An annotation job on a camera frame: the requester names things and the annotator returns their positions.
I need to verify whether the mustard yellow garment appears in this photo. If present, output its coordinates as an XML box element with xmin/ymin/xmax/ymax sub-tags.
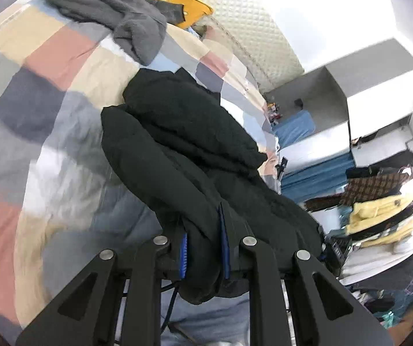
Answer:
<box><xmin>116</xmin><ymin>0</ymin><xmax>214</xmax><ymax>29</ymax></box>

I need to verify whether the yellow hanging garment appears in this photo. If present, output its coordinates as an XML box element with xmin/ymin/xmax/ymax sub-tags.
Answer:
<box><xmin>345</xmin><ymin>195</ymin><xmax>413</xmax><ymax>236</ymax></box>
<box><xmin>361</xmin><ymin>220</ymin><xmax>413</xmax><ymax>249</ymax></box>

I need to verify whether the grey and white wardrobe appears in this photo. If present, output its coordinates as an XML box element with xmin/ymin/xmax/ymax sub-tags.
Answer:
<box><xmin>264</xmin><ymin>38</ymin><xmax>413</xmax><ymax>174</ymax></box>

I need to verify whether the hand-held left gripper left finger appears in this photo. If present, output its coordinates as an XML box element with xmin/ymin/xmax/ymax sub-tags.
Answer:
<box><xmin>15</xmin><ymin>234</ymin><xmax>189</xmax><ymax>346</ymax></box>

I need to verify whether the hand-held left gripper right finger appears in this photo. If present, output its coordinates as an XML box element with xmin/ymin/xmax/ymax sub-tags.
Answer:
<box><xmin>218</xmin><ymin>202</ymin><xmax>396</xmax><ymax>346</ymax></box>

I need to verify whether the black puffer jacket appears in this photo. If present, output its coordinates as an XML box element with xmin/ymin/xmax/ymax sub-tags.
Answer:
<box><xmin>101</xmin><ymin>67</ymin><xmax>324</xmax><ymax>305</ymax></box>

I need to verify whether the person's jeans leg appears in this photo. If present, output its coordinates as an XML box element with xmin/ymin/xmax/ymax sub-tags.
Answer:
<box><xmin>159</xmin><ymin>288</ymin><xmax>255</xmax><ymax>346</ymax></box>

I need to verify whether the grey fleece garment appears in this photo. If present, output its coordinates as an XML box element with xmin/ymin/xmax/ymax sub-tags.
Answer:
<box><xmin>43</xmin><ymin>0</ymin><xmax>168</xmax><ymax>66</ymax></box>

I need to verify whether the brown plaid garment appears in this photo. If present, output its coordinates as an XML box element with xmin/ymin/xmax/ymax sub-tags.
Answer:
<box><xmin>340</xmin><ymin>171</ymin><xmax>413</xmax><ymax>207</ymax></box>

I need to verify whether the person's right forearm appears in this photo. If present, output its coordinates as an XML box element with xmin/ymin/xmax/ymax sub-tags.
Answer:
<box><xmin>387</xmin><ymin>310</ymin><xmax>413</xmax><ymax>346</ymax></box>

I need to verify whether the checkered pastel bed blanket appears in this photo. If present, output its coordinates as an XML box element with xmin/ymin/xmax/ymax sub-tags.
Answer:
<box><xmin>0</xmin><ymin>0</ymin><xmax>283</xmax><ymax>344</ymax></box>

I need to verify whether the cream quilted headboard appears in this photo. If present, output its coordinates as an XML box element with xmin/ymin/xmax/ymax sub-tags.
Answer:
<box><xmin>167</xmin><ymin>0</ymin><xmax>305</xmax><ymax>88</ymax></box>

